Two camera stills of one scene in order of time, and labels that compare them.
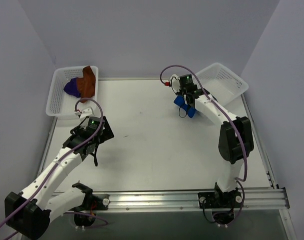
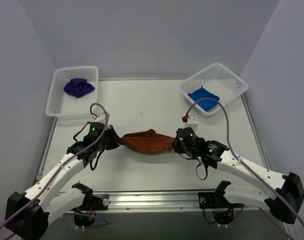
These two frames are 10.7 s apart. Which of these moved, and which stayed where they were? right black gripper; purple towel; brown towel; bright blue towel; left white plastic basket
Moved: brown towel; bright blue towel; right black gripper
Stayed: purple towel; left white plastic basket
